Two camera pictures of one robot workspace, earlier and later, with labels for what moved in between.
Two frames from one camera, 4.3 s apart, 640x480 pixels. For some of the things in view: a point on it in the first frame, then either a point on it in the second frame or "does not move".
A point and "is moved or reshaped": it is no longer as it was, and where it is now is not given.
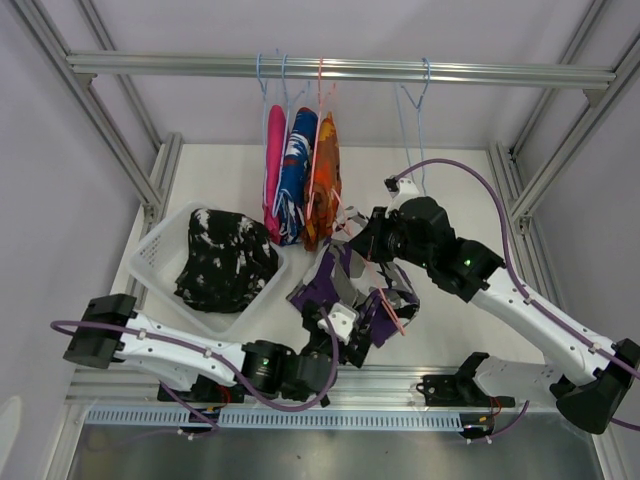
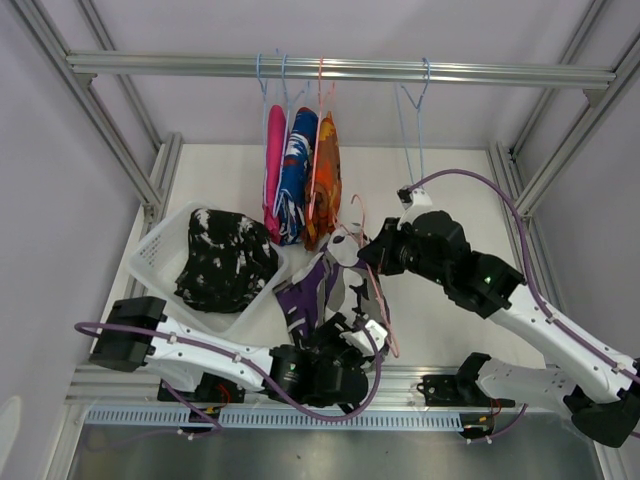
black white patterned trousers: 231,258 does not move
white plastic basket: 156,267 does not move
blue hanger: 418,106 does not move
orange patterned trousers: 325,184 does not move
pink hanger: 381,292 is moved or reshaped
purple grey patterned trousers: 339,272 is moved or reshaped
